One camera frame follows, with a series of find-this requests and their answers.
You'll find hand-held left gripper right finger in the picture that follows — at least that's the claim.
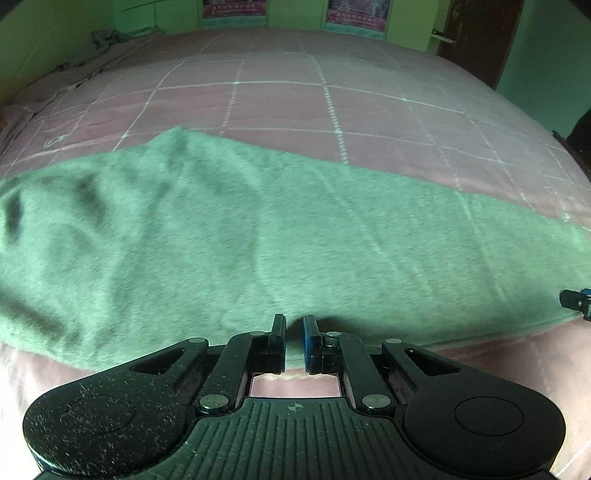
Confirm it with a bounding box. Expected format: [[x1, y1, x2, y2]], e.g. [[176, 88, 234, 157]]
[[302, 315, 462, 416]]

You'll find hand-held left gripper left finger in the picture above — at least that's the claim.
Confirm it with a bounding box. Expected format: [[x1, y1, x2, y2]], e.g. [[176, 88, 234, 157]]
[[129, 314, 288, 416]]

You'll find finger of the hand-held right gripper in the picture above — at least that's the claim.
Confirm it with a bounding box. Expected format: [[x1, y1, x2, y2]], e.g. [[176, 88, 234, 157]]
[[558, 287, 591, 323]]

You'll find green towel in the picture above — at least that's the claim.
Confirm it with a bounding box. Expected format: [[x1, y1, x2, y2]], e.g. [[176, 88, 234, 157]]
[[0, 127, 591, 372]]

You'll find dark wooden furniture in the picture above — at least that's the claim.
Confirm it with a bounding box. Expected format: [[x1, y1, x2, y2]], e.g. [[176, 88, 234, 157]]
[[564, 105, 591, 182]]

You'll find pink checked bed sheet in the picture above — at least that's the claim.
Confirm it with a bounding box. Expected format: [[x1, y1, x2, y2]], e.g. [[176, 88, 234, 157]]
[[0, 28, 591, 480]]

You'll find brown wooden door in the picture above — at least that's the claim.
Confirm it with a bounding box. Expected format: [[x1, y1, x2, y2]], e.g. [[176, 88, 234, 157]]
[[436, 0, 525, 90]]

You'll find crumpled grey cloth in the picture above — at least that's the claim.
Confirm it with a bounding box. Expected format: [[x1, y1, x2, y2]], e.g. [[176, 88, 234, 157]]
[[90, 29, 137, 52]]

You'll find green cabinet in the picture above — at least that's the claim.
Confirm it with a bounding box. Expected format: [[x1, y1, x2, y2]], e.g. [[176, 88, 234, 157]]
[[113, 0, 204, 35]]

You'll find wall poster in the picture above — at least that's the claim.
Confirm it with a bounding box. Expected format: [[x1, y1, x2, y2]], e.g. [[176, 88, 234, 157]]
[[203, 0, 269, 19], [325, 0, 389, 32]]

